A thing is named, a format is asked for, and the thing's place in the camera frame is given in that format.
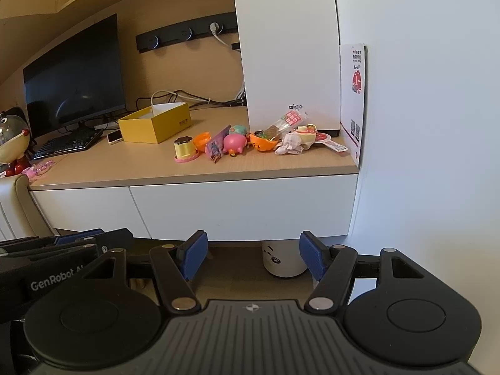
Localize white card with red print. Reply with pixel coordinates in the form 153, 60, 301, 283
339, 44, 366, 167

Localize black keyboard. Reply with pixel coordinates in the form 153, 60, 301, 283
31, 127, 104, 161

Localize small orange plastic shell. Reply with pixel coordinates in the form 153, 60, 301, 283
194, 132, 212, 153

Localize pink plastic trinket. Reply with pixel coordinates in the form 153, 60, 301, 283
22, 160, 56, 181

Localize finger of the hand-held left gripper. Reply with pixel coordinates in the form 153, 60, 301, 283
0, 227, 134, 253
0, 243, 99, 262

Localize black cables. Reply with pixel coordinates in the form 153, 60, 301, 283
137, 89, 249, 111

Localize black wall power rail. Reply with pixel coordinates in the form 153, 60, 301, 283
135, 12, 240, 54

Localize red white packet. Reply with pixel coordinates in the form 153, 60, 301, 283
314, 132, 348, 153

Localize white plug cable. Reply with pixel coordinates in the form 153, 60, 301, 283
210, 21, 247, 103

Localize cream cake toy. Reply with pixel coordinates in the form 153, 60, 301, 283
292, 123, 317, 146

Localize yellow pudding cup toy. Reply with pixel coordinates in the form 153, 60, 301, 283
173, 136, 200, 163

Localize white looped cable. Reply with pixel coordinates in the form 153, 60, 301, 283
150, 90, 177, 107

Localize yellow cardboard box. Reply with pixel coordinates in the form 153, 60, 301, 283
117, 102, 193, 145

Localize orange spiky plastic shell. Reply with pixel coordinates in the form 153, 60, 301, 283
249, 132, 281, 153

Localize pink pig toy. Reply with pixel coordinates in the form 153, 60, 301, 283
222, 133, 249, 157

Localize white waste bin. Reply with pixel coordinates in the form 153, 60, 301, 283
262, 240, 309, 279

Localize purple picture card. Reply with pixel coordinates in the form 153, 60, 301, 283
205, 124, 232, 163

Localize white narrow drawer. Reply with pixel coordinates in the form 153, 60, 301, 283
29, 186, 148, 240

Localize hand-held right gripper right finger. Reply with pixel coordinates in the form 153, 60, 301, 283
299, 230, 428, 315

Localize clear snack packet red label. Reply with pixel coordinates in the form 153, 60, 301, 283
266, 108, 310, 138

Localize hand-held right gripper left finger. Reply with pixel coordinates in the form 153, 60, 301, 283
82, 230, 209, 314

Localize white computer case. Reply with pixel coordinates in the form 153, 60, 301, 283
230, 0, 343, 138

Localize round bear figurine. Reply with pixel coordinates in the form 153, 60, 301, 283
0, 106, 32, 179

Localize black computer monitor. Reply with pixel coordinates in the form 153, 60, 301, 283
22, 13, 128, 140

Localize beige chair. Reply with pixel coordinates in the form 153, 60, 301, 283
0, 174, 54, 241

